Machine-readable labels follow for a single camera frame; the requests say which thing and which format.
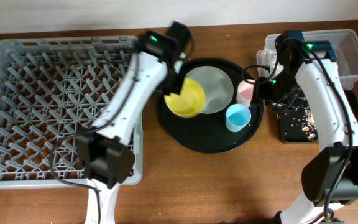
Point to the yellow bowl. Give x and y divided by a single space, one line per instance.
189 102

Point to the pink cup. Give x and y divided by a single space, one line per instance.
244 92

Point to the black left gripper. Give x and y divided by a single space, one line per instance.
173 86

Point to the clear plastic bin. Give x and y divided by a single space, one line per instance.
343 41

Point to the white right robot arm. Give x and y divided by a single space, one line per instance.
330 180

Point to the blue cup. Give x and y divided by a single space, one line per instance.
237 117

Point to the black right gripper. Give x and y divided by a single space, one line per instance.
260 90

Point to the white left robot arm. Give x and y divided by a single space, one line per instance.
103 148

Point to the grey-green plate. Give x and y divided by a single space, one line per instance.
217 87

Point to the round black tray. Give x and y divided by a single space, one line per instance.
207 133

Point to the black rectangular tray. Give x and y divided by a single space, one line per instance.
289 124

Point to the grey dishwasher rack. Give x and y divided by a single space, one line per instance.
48 89

